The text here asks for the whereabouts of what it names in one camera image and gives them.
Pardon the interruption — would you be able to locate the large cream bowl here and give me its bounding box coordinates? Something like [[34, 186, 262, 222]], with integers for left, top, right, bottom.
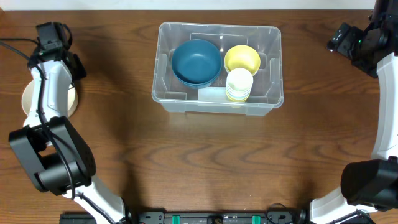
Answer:
[[21, 81, 78, 117]]

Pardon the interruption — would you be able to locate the small yellow bowl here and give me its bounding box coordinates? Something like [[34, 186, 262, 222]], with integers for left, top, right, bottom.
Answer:
[[224, 45, 261, 76]]

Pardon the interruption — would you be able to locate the dark blue bowl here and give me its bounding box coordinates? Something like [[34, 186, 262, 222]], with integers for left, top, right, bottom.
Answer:
[[173, 70, 221, 89], [171, 39, 223, 71]]

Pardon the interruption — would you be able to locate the cream plastic cup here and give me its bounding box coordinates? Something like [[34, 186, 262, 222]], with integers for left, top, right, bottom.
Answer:
[[226, 68, 254, 93]]

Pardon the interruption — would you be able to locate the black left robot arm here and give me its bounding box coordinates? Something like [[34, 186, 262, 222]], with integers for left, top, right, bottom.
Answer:
[[9, 47, 131, 223]]

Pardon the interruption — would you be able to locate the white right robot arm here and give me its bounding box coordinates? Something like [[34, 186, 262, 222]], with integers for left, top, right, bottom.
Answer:
[[299, 0, 397, 223]]

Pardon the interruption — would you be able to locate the clear plastic storage container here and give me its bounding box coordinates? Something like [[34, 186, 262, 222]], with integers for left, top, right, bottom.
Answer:
[[152, 22, 284, 116]]

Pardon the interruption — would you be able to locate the white label in container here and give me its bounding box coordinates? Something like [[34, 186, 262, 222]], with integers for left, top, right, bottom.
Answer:
[[198, 87, 228, 102]]

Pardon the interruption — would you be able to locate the black cable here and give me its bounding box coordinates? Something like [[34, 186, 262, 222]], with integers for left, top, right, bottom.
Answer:
[[0, 37, 116, 224]]

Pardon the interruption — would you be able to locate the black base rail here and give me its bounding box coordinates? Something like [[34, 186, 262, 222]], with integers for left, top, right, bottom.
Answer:
[[58, 210, 307, 224]]

